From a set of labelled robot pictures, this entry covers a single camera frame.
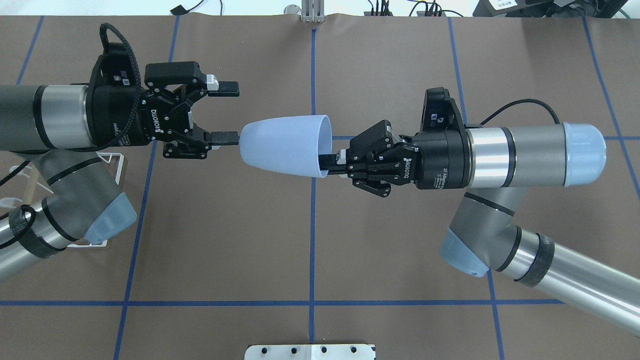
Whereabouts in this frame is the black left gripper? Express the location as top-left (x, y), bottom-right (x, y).
top-left (87, 61), bottom-right (240, 160)

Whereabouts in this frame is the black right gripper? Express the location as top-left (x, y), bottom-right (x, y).
top-left (318, 120), bottom-right (471, 198)

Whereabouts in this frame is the light blue plastic cup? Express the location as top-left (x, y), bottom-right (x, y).
top-left (238, 114), bottom-right (333, 178)

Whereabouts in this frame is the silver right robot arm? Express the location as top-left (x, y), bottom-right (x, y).
top-left (314, 141), bottom-right (639, 338)

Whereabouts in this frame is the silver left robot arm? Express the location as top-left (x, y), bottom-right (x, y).
top-left (1, 55), bottom-right (240, 280)

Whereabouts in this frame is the small black phone device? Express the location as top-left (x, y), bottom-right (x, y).
top-left (170, 4), bottom-right (189, 16)

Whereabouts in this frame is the orange black usb hub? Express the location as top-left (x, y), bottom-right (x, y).
top-left (422, 1), bottom-right (442, 18)

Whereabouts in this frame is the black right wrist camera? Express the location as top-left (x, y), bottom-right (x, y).
top-left (420, 87), bottom-right (466, 132)

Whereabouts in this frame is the aluminium frame post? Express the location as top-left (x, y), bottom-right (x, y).
top-left (300, 0), bottom-right (326, 23)

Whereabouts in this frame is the white pedestal column base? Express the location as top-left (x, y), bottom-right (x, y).
top-left (244, 343), bottom-right (377, 360)

